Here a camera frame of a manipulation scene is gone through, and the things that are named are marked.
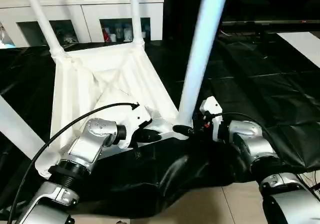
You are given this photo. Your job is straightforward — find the black floor cables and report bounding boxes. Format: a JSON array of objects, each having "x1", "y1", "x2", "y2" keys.
[{"x1": 299, "y1": 173, "x2": 320, "y2": 199}]

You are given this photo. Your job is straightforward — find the white flat board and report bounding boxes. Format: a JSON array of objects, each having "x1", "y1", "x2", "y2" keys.
[{"x1": 277, "y1": 32, "x2": 320, "y2": 68}]

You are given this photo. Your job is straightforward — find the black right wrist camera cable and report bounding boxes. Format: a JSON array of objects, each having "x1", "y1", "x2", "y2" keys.
[{"x1": 207, "y1": 112, "x2": 288, "y2": 164}]

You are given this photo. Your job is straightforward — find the black work surface mat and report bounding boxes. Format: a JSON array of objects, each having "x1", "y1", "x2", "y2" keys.
[{"x1": 0, "y1": 36, "x2": 320, "y2": 218}]

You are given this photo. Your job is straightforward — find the white plastic table leg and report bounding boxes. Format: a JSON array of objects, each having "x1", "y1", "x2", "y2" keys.
[
  {"x1": 128, "y1": 0, "x2": 146, "y2": 47},
  {"x1": 0, "y1": 95, "x2": 47, "y2": 159},
  {"x1": 21, "y1": 0, "x2": 67, "y2": 60},
  {"x1": 177, "y1": 0, "x2": 231, "y2": 127}
]

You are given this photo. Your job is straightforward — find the white plastic table top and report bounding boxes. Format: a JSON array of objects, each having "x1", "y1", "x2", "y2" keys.
[{"x1": 34, "y1": 42, "x2": 195, "y2": 179}]

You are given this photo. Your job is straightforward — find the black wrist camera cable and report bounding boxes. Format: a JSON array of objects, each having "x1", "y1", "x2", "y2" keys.
[
  {"x1": 207, "y1": 112, "x2": 288, "y2": 164},
  {"x1": 6, "y1": 102, "x2": 141, "y2": 224}
]

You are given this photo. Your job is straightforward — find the black left wrist camera cable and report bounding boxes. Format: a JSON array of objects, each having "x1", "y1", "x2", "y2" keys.
[{"x1": 6, "y1": 102, "x2": 141, "y2": 224}]

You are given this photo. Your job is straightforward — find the white glass-door cabinet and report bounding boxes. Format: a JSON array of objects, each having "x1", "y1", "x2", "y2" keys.
[{"x1": 0, "y1": 0, "x2": 165, "y2": 48}]

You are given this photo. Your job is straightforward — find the black metal bar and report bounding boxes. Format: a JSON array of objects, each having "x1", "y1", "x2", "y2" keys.
[{"x1": 222, "y1": 20, "x2": 320, "y2": 26}]

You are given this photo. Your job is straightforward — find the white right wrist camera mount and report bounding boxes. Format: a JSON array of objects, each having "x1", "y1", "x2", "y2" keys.
[{"x1": 199, "y1": 96, "x2": 224, "y2": 142}]

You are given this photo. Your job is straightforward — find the white and turquoise rack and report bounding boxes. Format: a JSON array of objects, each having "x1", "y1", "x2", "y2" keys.
[{"x1": 0, "y1": 21, "x2": 16, "y2": 48}]

